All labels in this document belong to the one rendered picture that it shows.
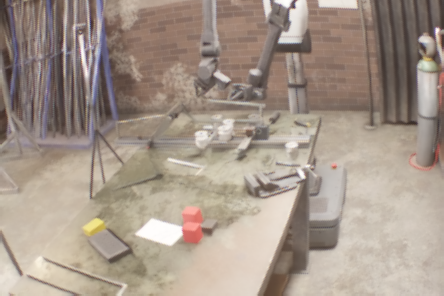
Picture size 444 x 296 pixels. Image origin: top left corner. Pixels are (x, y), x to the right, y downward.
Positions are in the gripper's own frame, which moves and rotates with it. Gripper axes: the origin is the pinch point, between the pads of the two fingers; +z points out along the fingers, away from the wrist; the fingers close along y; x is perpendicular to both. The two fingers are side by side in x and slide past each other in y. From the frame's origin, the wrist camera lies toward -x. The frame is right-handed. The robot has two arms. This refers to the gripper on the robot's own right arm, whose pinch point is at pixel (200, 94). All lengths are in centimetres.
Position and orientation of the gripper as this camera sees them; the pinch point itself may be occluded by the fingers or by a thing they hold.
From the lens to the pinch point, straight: 204.2
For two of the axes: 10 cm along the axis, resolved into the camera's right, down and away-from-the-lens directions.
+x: -7.8, -5.6, 2.8
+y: 5.5, -4.0, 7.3
